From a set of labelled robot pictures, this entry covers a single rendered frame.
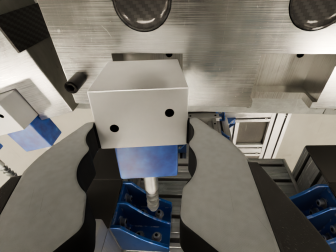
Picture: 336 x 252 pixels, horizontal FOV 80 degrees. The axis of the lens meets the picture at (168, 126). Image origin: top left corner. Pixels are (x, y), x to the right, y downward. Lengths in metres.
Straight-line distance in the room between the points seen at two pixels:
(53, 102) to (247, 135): 1.02
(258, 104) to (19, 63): 0.28
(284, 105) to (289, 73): 0.11
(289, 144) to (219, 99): 1.44
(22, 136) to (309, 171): 0.49
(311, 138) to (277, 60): 1.44
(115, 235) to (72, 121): 1.22
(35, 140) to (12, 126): 0.04
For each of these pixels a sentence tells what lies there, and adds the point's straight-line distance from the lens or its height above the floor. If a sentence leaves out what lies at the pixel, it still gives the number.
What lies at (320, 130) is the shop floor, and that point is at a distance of 1.60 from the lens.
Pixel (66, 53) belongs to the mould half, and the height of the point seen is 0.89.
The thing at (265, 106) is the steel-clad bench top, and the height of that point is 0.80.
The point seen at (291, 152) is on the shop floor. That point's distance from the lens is 1.67.
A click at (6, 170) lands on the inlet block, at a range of 0.41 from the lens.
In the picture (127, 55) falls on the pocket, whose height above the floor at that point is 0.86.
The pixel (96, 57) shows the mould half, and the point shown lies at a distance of 0.17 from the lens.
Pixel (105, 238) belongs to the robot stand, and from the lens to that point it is 0.36.
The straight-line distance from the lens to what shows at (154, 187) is 0.18.
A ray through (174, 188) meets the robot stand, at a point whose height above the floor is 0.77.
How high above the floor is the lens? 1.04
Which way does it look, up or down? 50 degrees down
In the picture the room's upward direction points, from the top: 173 degrees counter-clockwise
